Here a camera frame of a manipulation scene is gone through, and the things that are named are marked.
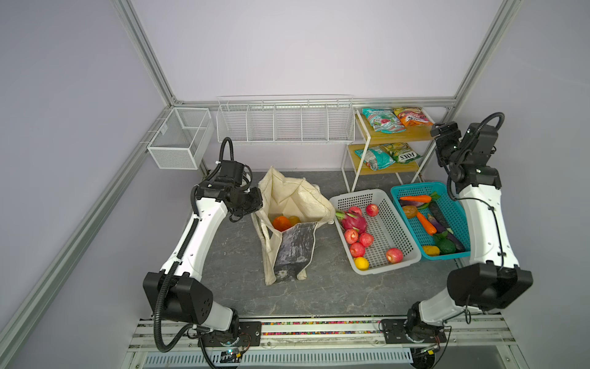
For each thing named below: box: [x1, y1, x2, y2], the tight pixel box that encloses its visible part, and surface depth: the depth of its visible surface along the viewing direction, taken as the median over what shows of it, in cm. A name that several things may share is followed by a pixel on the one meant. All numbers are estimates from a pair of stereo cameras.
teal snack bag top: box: [361, 108, 407, 134], surface depth 90 cm
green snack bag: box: [378, 142, 422, 164], surface depth 104 cm
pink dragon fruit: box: [334, 206, 368, 234], surface depth 93 cm
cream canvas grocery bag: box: [250, 166, 335, 286], surface depth 86 cm
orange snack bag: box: [393, 107, 434, 128], surface depth 90 cm
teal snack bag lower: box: [354, 145, 396, 172], surface depth 101 cm
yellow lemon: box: [354, 256, 370, 272], surface depth 86 cm
